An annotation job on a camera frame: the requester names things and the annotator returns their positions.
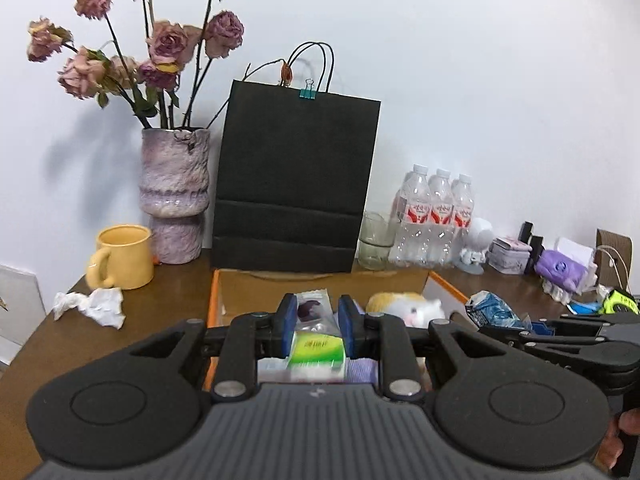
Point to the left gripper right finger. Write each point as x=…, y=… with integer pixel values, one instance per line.
x=383, y=338

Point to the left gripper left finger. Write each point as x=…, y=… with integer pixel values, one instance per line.
x=249, y=338

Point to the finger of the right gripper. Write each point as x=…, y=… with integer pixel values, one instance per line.
x=578, y=330
x=606, y=357

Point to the purple cloth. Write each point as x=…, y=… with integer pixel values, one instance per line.
x=362, y=371

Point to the white orange plush toy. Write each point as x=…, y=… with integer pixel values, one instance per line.
x=412, y=308

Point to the blue snack packet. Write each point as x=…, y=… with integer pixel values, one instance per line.
x=485, y=309

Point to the person right hand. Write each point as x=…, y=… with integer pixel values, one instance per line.
x=612, y=446

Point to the green black tape measure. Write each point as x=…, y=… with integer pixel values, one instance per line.
x=619, y=301

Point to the red cardboard box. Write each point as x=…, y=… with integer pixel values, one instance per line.
x=255, y=298

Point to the purple tissue pack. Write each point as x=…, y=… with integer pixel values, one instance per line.
x=572, y=273

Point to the glass cup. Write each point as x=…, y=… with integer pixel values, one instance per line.
x=376, y=239

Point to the water bottle left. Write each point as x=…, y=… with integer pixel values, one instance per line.
x=411, y=208

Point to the water bottle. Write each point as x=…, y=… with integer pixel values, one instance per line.
x=441, y=213
x=411, y=208
x=464, y=204

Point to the grey tin box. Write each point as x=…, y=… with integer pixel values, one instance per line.
x=508, y=256

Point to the water bottle middle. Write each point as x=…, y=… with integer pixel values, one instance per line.
x=441, y=213

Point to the white robot figurine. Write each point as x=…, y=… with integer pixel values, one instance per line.
x=476, y=239

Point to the yellow mug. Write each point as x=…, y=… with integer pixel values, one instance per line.
x=123, y=258

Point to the crumpled tissue by mug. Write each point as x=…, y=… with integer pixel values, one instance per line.
x=103, y=306

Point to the black paper bag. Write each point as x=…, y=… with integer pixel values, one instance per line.
x=293, y=175

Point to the purple ceramic vase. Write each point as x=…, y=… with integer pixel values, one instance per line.
x=174, y=191

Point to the water bottle right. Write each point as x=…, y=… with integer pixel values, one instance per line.
x=464, y=204

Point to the green binder clip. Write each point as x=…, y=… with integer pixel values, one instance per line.
x=309, y=92

